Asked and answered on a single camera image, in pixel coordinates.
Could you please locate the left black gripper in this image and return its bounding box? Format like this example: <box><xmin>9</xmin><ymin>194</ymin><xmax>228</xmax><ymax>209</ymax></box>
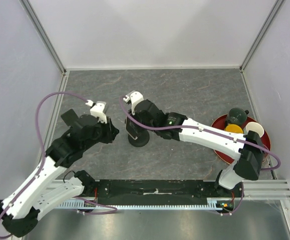
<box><xmin>82</xmin><ymin>115</ymin><xmax>120</xmax><ymax>151</ymax></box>

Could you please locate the black phone stand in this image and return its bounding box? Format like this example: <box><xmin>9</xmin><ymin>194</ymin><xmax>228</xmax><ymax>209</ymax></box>
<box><xmin>128</xmin><ymin>131</ymin><xmax>150</xmax><ymax>148</ymax></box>

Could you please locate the small black phone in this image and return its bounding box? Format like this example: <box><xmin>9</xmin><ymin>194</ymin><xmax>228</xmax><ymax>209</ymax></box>
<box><xmin>61</xmin><ymin>108</ymin><xmax>79</xmax><ymax>128</ymax></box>

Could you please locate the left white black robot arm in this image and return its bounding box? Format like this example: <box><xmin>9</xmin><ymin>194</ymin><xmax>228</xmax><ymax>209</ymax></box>
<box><xmin>0</xmin><ymin>109</ymin><xmax>119</xmax><ymax>238</ymax></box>

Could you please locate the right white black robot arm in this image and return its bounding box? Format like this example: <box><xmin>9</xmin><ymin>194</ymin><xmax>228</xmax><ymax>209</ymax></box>
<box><xmin>130</xmin><ymin>99</ymin><xmax>264</xmax><ymax>197</ymax></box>

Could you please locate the yellow cup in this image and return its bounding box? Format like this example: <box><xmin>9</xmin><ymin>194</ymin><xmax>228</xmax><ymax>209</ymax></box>
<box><xmin>224</xmin><ymin>124</ymin><xmax>243</xmax><ymax>134</ymax></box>

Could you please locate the dark green cup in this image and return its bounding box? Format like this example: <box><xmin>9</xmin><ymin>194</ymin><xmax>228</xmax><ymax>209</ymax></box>
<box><xmin>225</xmin><ymin>107</ymin><xmax>249</xmax><ymax>126</ymax></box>

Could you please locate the white blue mug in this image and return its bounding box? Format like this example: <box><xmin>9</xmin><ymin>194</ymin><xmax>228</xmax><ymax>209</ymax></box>
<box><xmin>243</xmin><ymin>122</ymin><xmax>264</xmax><ymax>138</ymax></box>

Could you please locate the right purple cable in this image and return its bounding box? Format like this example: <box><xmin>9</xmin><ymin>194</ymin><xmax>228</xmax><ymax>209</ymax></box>
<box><xmin>118</xmin><ymin>96</ymin><xmax>282</xmax><ymax>216</ymax></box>

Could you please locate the purple cable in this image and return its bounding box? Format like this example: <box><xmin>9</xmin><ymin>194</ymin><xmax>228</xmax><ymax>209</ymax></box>
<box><xmin>0</xmin><ymin>91</ymin><xmax>118</xmax><ymax>238</ymax></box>
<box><xmin>118</xmin><ymin>96</ymin><xmax>282</xmax><ymax>216</ymax></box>

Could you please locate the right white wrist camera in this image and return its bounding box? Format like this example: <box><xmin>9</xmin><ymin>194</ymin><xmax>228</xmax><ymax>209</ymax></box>
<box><xmin>123</xmin><ymin>90</ymin><xmax>144</xmax><ymax>115</ymax></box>

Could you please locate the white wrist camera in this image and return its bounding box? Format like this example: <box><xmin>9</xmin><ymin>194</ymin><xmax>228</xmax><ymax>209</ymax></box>
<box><xmin>123</xmin><ymin>90</ymin><xmax>144</xmax><ymax>115</ymax></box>
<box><xmin>85</xmin><ymin>99</ymin><xmax>108</xmax><ymax>124</ymax></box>

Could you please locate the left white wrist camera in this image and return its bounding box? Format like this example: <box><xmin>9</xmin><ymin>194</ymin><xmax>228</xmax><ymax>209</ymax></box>
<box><xmin>85</xmin><ymin>99</ymin><xmax>108</xmax><ymax>124</ymax></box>

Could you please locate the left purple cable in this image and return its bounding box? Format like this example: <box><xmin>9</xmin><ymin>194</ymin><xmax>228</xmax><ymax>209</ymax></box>
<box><xmin>0</xmin><ymin>91</ymin><xmax>118</xmax><ymax>238</ymax></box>

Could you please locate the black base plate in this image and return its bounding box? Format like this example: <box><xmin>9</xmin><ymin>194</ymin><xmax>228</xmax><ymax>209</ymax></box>
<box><xmin>93</xmin><ymin>179</ymin><xmax>242</xmax><ymax>199</ymax></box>

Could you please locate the light blue cable duct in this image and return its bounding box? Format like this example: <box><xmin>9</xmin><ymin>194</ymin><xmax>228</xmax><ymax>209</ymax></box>
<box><xmin>56</xmin><ymin>198</ymin><xmax>233</xmax><ymax>211</ymax></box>

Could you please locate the left aluminium frame post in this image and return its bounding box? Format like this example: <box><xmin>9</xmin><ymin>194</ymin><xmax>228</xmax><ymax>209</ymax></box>
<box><xmin>20</xmin><ymin>0</ymin><xmax>67</xmax><ymax>75</ymax></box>

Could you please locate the aluminium frame post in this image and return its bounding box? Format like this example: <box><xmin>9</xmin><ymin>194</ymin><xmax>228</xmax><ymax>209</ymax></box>
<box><xmin>20</xmin><ymin>0</ymin><xmax>67</xmax><ymax>75</ymax></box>
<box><xmin>239</xmin><ymin>0</ymin><xmax>285</xmax><ymax>73</ymax></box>

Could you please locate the right aluminium frame post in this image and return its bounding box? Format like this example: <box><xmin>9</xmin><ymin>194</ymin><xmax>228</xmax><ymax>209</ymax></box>
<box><xmin>239</xmin><ymin>0</ymin><xmax>285</xmax><ymax>73</ymax></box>

